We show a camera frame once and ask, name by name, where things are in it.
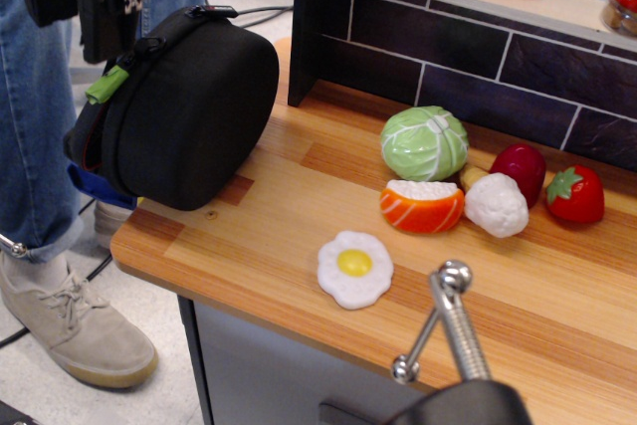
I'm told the green zipper pull tab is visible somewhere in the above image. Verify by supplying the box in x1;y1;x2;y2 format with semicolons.
85;65;129;105

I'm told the black zipper bag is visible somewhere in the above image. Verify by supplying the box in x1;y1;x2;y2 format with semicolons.
64;5;280;211

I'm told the blue object under bag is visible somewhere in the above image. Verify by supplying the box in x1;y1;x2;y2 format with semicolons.
67;163;138;210

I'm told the blue jeans left leg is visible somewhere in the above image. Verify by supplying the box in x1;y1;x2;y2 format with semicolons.
1;0;83;265

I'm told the metal rod left edge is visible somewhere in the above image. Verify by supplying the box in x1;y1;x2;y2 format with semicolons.
0;234;28;259

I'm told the beige suede shoe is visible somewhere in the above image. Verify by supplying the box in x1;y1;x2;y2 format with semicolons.
1;254;158;389

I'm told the toy green cabbage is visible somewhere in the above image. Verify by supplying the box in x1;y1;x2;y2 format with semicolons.
380;106;469;181

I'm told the toy fried egg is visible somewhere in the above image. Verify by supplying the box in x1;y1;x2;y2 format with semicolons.
318;231;394;310

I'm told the toy salmon sushi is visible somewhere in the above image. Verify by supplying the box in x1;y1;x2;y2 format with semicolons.
379;180;465;234

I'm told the grey cabinet under table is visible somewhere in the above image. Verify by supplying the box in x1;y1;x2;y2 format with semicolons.
178;298;425;424

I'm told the toy yellow banana piece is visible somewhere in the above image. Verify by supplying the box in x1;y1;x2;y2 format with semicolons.
459;163;489;193

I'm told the toy white cauliflower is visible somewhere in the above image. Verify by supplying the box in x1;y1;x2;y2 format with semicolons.
465;173;530;238

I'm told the dark brick pattern shelf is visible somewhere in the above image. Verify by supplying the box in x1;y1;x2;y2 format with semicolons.
288;0;636;170

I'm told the toy dark red plum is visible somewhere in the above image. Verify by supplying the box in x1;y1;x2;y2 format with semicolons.
490;143;546;208

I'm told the toy red strawberry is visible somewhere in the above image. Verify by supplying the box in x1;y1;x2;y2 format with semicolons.
546;164;605;223

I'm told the spice jar red label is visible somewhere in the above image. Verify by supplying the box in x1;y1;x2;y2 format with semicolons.
601;0;636;37

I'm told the black clamp base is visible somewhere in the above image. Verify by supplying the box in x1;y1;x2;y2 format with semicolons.
386;379;532;425

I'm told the black floor cable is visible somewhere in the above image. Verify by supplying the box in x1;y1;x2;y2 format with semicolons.
0;198;113;349

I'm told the metal clamp screw handle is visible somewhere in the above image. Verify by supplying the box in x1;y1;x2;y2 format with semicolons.
390;260;492;385

